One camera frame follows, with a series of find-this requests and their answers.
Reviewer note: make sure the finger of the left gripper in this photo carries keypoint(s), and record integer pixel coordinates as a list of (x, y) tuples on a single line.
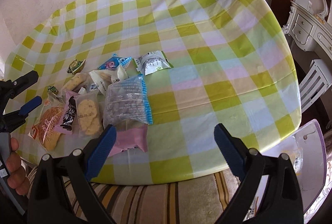
[(10, 89), (12, 121)]

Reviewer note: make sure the blue edged clear snack bag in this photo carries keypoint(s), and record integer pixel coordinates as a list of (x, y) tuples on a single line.
[(127, 100)]

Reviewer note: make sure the round cracker clear packet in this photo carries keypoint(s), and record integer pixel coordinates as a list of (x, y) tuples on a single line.
[(88, 113)]

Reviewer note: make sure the person left hand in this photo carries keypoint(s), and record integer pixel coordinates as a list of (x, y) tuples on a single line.
[(17, 179)]

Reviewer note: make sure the white biscuit snack bag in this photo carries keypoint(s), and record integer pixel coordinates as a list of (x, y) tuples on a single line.
[(105, 77)]

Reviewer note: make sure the small green yellow packet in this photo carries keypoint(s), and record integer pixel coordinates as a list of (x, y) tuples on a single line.
[(75, 66)]

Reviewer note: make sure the striped beige cushion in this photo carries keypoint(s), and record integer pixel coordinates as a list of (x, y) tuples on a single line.
[(200, 200)]

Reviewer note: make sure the white ornate dressing table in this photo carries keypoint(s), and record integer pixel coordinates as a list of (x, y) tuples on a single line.
[(307, 30)]

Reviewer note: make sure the round cake clear bag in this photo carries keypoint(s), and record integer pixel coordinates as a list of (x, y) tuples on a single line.
[(296, 158)]

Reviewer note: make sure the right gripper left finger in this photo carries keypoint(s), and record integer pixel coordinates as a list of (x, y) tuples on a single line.
[(49, 201)]

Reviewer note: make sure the orange bread snack bag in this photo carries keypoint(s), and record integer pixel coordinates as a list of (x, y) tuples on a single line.
[(43, 131)]

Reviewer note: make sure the purple white storage box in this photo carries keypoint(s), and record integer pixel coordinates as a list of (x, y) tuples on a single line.
[(307, 152)]

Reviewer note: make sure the green checkered tablecloth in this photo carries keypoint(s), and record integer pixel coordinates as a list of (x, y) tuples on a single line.
[(179, 67)]

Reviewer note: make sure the blue pink cartoon packet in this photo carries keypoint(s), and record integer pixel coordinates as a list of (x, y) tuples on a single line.
[(116, 61)]

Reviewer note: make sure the white slatted stool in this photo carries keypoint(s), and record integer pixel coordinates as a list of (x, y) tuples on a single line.
[(316, 82)]

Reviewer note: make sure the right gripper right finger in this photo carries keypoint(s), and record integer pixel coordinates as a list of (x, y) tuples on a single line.
[(281, 202)]

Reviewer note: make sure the pink purple snack packet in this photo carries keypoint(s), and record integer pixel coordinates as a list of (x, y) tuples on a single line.
[(130, 139)]

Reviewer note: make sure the white green snack packet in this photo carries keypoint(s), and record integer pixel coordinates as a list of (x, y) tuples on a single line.
[(152, 62)]

